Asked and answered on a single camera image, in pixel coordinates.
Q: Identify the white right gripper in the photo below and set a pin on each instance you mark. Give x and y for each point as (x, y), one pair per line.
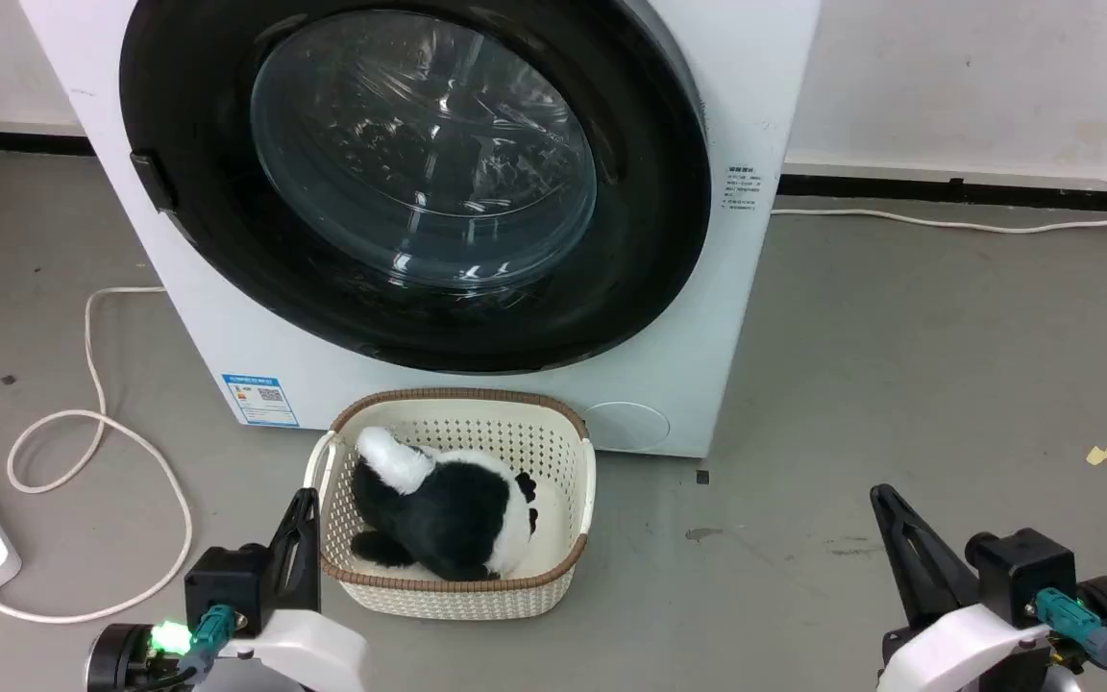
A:
(967, 654)

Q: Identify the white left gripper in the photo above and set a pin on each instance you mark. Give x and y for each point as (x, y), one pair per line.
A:
(308, 658)

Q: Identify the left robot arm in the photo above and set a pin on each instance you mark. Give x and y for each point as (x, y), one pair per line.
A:
(116, 658)

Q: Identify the round black glass washer door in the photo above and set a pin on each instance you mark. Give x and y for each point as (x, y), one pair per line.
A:
(188, 231)

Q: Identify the white front-load washing machine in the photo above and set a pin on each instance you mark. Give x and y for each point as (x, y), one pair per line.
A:
(755, 86)

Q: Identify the black white panda plush toy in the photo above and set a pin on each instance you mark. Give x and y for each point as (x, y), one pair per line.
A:
(443, 519)

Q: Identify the blue white energy label sticker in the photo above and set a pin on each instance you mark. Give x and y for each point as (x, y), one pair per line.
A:
(261, 399)

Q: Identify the yellow paper scrap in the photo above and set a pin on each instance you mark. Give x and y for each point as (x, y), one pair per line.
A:
(1098, 455)

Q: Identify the cream laundry basket brown rim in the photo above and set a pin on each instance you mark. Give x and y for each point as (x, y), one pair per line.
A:
(553, 452)

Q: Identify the round white drain filter cover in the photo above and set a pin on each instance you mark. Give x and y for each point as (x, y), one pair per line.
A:
(627, 426)

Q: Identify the small black text sticker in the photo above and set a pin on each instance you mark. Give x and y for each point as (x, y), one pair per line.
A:
(745, 187)

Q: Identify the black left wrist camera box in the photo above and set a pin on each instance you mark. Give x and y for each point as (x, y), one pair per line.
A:
(227, 577)

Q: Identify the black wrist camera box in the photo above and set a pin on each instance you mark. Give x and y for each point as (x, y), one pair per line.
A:
(227, 577)
(1020, 567)

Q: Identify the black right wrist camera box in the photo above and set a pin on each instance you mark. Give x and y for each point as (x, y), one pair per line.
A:
(1020, 567)

